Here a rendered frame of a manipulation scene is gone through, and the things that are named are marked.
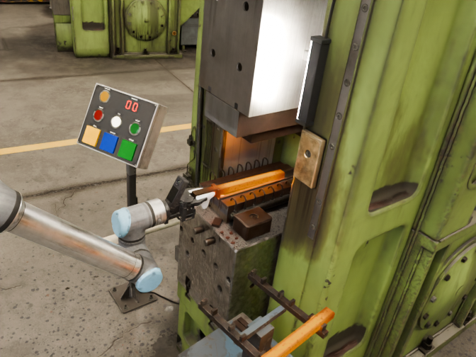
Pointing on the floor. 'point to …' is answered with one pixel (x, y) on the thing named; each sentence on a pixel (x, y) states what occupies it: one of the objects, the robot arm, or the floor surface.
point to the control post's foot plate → (125, 303)
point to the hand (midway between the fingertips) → (210, 190)
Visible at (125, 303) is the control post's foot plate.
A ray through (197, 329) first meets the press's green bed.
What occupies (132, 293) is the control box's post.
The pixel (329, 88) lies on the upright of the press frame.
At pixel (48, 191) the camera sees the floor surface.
